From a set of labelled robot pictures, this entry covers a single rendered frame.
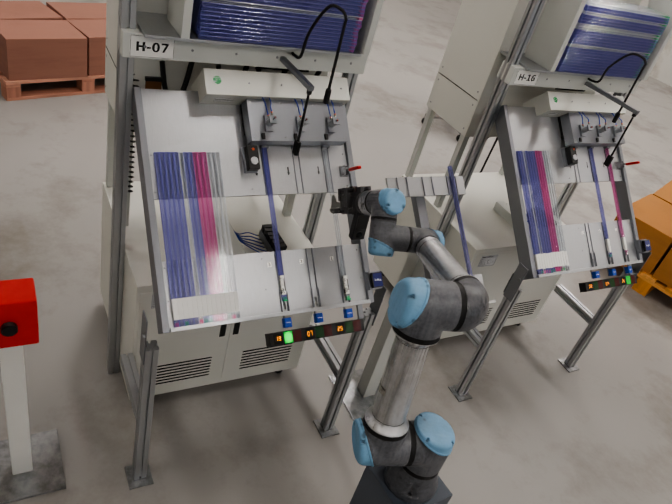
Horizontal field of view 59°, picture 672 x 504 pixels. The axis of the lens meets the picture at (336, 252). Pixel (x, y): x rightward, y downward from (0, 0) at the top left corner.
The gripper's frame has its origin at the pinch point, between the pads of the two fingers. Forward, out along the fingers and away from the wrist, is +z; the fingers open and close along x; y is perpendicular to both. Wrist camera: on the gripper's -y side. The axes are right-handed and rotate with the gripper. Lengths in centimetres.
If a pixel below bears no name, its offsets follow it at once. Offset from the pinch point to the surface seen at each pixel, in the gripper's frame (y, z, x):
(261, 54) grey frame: 49, -2, 24
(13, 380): -43, 21, 97
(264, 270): -16.7, -1.9, 27.2
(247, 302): -25.7, -3.5, 34.0
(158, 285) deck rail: -18, -3, 60
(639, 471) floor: -123, -10, -141
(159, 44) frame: 49, -3, 54
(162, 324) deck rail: -28, -5, 60
